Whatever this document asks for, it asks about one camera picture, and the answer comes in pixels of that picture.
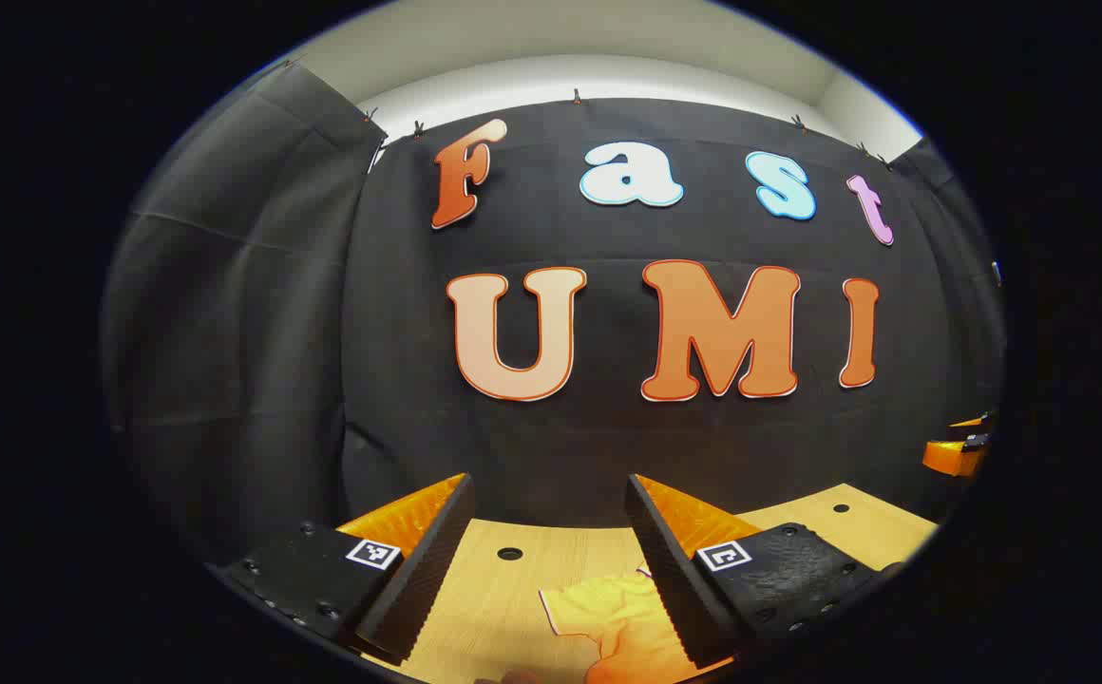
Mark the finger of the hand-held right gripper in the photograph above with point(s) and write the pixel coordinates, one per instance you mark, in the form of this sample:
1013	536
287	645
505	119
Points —
974	421
952	456

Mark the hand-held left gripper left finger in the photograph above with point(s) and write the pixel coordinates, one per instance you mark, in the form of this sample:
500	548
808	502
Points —
423	570

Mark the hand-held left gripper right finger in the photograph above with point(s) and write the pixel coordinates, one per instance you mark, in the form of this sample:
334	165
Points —
670	570

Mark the orange T-shirt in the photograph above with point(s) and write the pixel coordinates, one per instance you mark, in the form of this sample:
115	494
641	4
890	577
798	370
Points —
608	617

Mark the black backdrop cloth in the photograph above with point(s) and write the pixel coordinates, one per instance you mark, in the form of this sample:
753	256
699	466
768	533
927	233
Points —
608	446

